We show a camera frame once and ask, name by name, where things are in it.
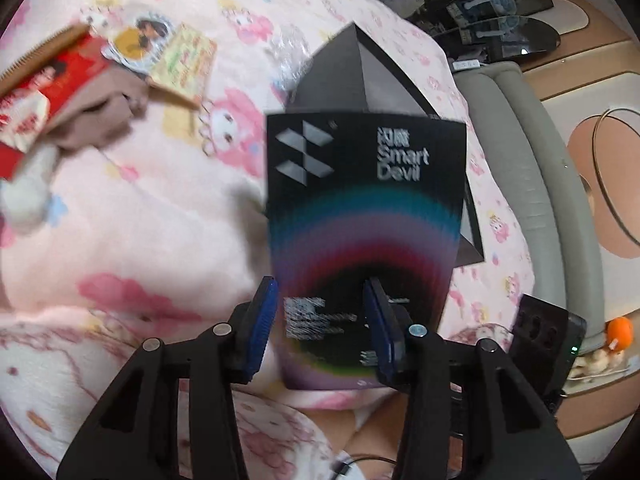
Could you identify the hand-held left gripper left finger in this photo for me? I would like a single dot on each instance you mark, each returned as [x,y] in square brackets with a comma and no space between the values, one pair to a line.
[262,320]

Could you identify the round cartoon sticker card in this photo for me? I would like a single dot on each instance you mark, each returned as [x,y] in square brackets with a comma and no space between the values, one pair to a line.
[137,42]

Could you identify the small beige plush toy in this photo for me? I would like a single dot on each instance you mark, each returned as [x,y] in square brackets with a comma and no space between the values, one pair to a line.
[595,362]

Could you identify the red photo card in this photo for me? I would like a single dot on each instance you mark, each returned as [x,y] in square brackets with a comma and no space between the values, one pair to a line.
[70,70]

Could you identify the yellow-green printed card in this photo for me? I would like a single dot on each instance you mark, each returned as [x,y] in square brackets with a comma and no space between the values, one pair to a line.
[185,60]

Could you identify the clear plastic wrap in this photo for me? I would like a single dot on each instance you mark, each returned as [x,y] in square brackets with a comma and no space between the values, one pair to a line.
[290,55]

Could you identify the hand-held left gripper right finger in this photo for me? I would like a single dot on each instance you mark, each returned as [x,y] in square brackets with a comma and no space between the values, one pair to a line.
[380,325]

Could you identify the thin metal hoop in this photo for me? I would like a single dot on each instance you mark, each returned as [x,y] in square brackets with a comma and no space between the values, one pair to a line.
[595,145]

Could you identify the black oval tray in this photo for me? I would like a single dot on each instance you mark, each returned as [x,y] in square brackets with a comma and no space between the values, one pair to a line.
[500,40]

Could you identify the orange toy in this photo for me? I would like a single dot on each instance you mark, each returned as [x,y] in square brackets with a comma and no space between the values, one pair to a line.
[618,332]

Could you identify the grey padded bed frame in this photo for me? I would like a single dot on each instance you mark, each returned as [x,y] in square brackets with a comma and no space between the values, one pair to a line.
[540,170]

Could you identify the white remote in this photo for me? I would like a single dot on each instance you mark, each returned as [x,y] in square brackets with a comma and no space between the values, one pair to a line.
[466,65]

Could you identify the black box with rainbow print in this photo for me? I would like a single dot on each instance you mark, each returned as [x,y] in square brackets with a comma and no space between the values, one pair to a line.
[360,200]

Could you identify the large black container box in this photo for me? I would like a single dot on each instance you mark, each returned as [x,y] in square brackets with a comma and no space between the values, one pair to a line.
[350,75]

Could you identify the pink cartoon printed blanket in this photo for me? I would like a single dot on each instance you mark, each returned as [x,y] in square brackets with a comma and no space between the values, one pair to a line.
[150,220]

